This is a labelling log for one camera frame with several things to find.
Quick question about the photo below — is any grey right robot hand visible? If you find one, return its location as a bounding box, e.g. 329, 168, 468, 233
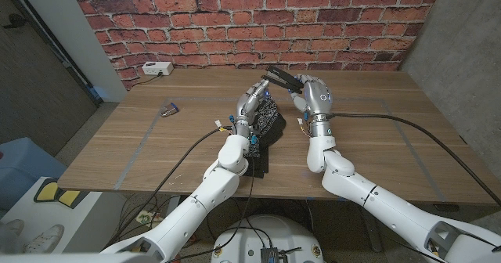
289, 74, 333, 139

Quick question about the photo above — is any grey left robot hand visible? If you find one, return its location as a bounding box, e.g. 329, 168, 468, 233
233, 78, 272, 139

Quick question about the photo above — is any black stapler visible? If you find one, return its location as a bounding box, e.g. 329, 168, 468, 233
261, 65, 305, 95

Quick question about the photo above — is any black paisley bandana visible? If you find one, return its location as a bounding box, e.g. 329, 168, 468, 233
242, 96, 287, 179

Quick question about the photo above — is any small silver blue gadget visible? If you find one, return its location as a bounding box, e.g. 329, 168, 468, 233
160, 103, 180, 118

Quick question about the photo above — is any red brick printed backdrop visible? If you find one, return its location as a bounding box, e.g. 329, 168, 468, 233
67, 0, 445, 91

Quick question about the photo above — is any white power strip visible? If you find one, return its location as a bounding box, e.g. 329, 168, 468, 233
141, 61, 175, 77

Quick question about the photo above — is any grey metal table leg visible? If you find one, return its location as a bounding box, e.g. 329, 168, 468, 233
362, 215, 384, 253
166, 195, 182, 219

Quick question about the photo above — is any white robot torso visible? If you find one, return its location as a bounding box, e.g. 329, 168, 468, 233
211, 214, 325, 263

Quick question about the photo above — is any paper sheet with green print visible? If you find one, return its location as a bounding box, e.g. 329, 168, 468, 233
135, 210, 164, 229

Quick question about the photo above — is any grey torso electronics module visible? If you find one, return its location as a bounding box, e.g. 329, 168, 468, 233
260, 247, 302, 263

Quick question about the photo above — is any yellow black pad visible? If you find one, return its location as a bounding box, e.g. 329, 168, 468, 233
34, 178, 81, 209

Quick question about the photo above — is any blue plastic bin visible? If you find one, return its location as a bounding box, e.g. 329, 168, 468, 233
0, 137, 67, 211

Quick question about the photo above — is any white sneaker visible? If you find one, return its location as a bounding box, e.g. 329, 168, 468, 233
22, 223, 66, 254
0, 218, 25, 236

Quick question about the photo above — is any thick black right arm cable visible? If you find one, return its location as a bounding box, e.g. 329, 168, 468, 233
324, 112, 501, 207

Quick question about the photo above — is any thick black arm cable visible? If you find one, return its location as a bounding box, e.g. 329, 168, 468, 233
103, 125, 235, 252
324, 112, 501, 207

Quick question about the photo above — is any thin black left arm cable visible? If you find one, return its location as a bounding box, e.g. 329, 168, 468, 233
164, 143, 255, 263

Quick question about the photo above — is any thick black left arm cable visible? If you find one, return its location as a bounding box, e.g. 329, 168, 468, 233
103, 125, 235, 252

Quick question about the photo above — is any black power strip cord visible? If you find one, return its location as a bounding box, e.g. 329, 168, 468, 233
132, 73, 162, 87

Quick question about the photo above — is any black door handle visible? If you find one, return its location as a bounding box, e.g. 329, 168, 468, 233
2, 13, 27, 30

